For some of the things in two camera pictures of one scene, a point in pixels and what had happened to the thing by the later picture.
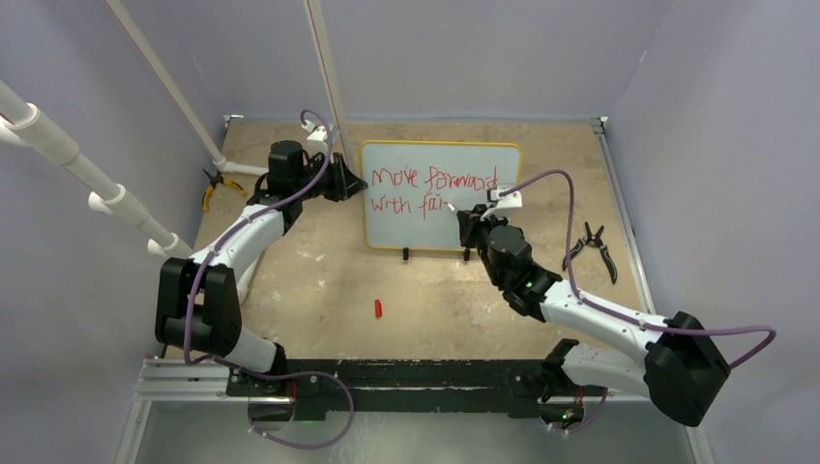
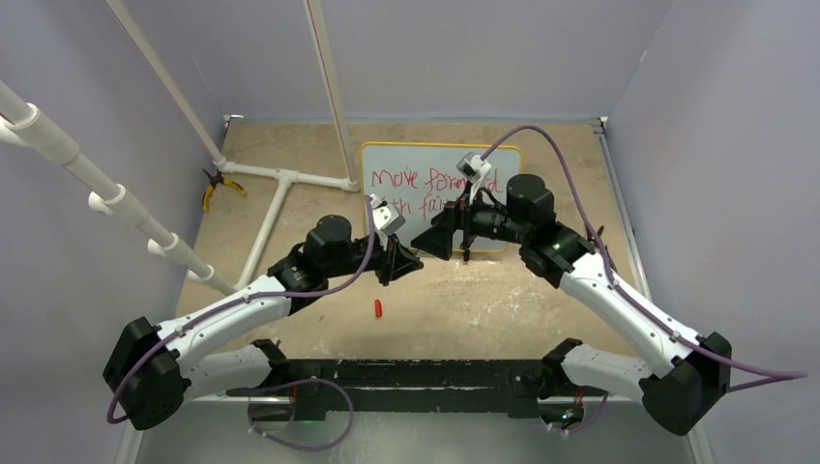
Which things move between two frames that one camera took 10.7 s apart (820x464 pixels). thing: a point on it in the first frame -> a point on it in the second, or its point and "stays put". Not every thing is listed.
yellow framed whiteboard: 407,187 stays put
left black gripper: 350,185 -> 404,261
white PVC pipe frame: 21,122 stays put
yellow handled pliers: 214,181 stays put
